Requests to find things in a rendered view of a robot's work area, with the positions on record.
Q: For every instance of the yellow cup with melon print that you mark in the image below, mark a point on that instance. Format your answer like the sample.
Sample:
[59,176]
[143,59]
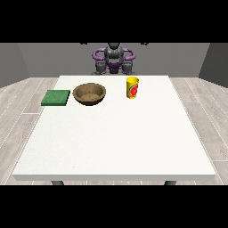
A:
[132,88]

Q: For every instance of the brown wooden bowl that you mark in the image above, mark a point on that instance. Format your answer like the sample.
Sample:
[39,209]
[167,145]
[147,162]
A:
[89,93]

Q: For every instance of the green square pad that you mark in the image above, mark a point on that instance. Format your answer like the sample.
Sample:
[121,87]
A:
[55,97]

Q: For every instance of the grey robot trunk purple rings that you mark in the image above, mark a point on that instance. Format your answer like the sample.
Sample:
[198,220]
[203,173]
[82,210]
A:
[113,61]

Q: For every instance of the dark table leg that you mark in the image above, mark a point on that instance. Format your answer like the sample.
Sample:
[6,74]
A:
[57,183]
[170,183]

